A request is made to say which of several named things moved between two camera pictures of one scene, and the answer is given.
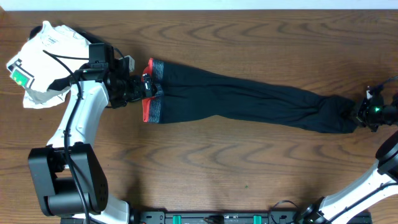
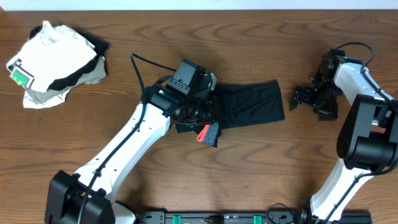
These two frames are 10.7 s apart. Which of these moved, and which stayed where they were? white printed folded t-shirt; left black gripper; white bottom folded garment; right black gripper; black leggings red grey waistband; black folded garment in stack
Moved: black leggings red grey waistband; left black gripper; right black gripper
Stayed: white bottom folded garment; black folded garment in stack; white printed folded t-shirt
